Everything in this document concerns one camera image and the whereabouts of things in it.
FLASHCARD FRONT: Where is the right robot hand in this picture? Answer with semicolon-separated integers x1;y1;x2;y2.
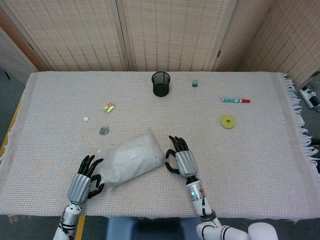
164;135;200;179

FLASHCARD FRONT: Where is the translucent white plastic bag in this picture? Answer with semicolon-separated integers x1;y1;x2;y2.
96;127;166;192

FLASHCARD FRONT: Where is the white device on floor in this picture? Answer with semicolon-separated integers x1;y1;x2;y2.
299;83;320;113

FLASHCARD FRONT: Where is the teal marker with red cap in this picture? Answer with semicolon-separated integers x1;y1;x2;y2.
220;98;251;104

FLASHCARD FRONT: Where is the black mesh pen holder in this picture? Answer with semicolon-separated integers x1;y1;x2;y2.
151;71;172;98

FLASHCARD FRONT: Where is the white woven tablecloth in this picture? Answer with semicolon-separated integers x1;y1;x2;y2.
0;70;320;225

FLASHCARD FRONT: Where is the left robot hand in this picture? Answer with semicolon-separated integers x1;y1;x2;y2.
67;154;105;206

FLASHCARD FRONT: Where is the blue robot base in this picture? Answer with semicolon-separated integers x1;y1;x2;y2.
106;216;204;240

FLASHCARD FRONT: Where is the yellow foam ring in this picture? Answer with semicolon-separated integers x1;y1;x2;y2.
220;114;236;130

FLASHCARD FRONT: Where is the beige woven folding screen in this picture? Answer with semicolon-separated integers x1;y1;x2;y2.
0;0;320;91

